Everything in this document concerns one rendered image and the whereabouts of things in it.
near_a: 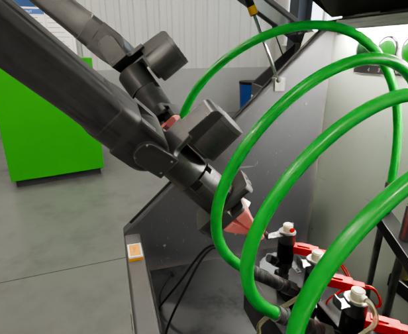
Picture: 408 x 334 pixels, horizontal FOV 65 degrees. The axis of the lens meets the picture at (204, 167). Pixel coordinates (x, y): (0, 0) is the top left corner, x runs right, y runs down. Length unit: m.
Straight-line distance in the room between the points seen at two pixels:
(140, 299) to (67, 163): 3.27
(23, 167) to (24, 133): 0.37
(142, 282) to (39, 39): 0.48
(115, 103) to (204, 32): 7.01
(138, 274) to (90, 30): 0.48
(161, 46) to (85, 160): 3.30
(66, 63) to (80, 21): 0.33
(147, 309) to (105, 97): 0.39
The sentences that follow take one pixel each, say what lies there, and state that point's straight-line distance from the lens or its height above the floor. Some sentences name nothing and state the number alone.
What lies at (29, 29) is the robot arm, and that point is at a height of 1.40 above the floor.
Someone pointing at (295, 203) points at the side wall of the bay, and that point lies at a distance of 0.96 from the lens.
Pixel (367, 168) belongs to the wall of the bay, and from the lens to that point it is 0.81.
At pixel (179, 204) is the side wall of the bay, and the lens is 0.82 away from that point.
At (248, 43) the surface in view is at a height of 1.39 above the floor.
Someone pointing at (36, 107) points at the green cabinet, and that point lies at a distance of 3.69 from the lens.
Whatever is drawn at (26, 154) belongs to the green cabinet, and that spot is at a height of 0.36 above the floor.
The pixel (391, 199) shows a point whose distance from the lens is 0.26.
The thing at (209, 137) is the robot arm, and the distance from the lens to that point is 0.43.
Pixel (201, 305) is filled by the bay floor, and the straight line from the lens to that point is 0.80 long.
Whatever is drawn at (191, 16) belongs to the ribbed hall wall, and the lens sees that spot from 7.27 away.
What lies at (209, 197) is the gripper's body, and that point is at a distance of 0.46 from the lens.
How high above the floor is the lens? 1.38
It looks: 20 degrees down
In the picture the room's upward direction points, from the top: straight up
